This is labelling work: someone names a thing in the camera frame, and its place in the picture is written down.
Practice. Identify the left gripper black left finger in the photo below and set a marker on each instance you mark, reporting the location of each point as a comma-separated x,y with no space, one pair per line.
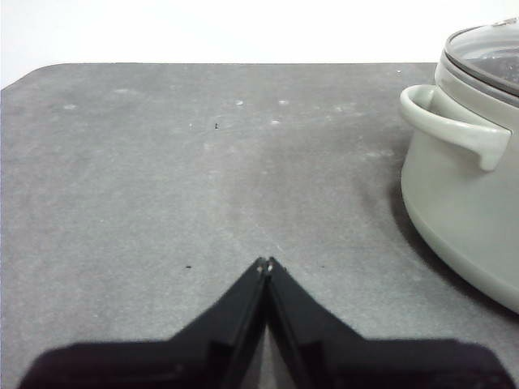
194,356

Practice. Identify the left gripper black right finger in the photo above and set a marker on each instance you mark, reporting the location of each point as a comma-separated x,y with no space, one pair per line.
357,360

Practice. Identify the glass lid with green knob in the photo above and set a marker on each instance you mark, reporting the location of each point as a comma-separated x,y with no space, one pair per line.
486,52

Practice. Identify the pale green electric cooking pot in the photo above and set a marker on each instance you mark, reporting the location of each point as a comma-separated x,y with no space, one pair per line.
454,210

